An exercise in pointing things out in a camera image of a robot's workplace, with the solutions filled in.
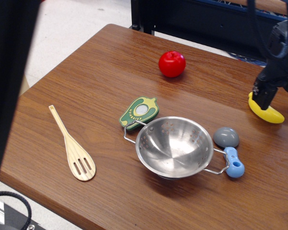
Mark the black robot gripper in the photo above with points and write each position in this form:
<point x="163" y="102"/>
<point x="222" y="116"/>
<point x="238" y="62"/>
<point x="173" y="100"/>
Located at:
<point x="267" y="83"/>

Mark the yellow toy banana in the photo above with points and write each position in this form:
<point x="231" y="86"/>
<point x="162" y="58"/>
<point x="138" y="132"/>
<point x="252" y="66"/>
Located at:
<point x="270" y="115"/>

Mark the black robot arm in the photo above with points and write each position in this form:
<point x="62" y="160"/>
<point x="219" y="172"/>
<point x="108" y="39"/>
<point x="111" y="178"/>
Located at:
<point x="277" y="41"/>

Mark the grey blue measuring scoop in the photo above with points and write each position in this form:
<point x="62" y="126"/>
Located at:
<point x="228" y="139"/>

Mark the red toy apple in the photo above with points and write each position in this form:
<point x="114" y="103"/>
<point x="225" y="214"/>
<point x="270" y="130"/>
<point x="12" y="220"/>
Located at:
<point x="172" y="64"/>

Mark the green toy pepper slice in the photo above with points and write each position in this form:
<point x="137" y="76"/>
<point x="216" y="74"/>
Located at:
<point x="142" y="109"/>

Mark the wooden slotted spatula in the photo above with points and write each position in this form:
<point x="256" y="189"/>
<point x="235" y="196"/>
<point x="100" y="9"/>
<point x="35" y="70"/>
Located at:
<point x="80" y="162"/>

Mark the black metal frame rail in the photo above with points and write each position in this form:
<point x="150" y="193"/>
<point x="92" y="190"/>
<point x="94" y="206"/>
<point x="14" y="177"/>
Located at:
<point x="221" y="24"/>

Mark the steel colander with wire handles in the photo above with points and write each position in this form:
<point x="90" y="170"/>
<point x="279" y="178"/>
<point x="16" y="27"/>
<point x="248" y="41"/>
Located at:
<point x="175" y="147"/>

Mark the aluminium base with cable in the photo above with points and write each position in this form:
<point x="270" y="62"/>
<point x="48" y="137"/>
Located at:
<point x="11" y="219"/>

